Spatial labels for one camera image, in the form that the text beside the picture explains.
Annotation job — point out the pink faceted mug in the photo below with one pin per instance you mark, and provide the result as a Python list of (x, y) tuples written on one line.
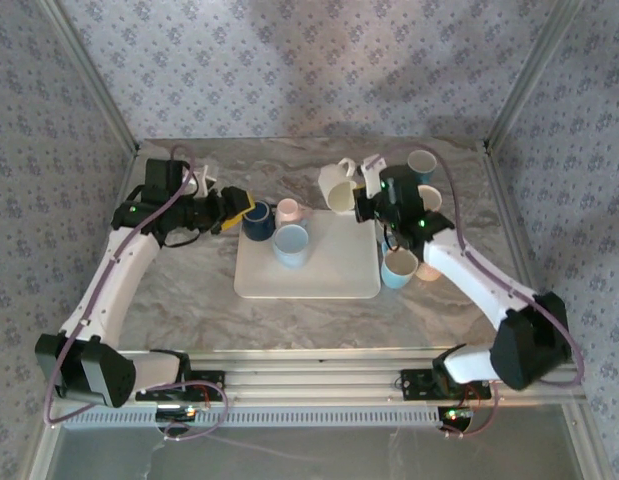
[(431, 197)]

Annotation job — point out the cream white faceted mug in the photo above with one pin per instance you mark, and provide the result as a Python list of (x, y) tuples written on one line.
[(334, 180)]

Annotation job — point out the navy blue mug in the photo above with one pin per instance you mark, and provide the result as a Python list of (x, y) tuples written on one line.
[(259, 227)]

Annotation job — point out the medium blue mug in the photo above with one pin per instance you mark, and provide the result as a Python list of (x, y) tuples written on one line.
[(421, 162)]

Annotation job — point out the light pink mug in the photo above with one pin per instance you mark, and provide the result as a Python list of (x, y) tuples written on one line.
[(288, 210)]

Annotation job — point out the light blue mug cream inside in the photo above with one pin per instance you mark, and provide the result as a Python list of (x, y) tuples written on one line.
[(396, 275)]

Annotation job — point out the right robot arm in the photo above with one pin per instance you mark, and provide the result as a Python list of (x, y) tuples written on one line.
[(469, 270)]

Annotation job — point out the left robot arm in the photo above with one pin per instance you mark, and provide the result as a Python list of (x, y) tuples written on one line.
[(114, 280)]

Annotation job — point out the large light blue ribbed mug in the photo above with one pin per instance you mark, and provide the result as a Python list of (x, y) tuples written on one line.
[(290, 250)]

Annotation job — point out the white plastic tray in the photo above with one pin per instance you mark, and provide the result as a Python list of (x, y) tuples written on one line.
[(334, 260)]

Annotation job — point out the small controller board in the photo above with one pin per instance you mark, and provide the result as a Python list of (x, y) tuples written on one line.
[(456, 417), (176, 413)]

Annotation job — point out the grey metal panel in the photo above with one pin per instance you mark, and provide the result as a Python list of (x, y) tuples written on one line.
[(314, 455)]

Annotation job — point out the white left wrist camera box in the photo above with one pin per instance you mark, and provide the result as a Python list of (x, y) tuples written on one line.
[(205, 177)]

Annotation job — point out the aluminium table side rail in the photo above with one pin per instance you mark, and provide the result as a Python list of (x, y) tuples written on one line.
[(127, 175), (495, 175)]

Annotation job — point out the aluminium frame post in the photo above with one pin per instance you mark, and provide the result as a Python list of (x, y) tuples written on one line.
[(530, 75), (94, 75)]

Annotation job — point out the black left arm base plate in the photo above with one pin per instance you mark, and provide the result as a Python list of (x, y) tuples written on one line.
[(211, 380)]

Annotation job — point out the aluminium extrusion rail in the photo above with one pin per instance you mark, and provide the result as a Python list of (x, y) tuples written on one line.
[(314, 380)]

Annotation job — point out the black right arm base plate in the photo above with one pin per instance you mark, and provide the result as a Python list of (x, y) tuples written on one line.
[(414, 385)]

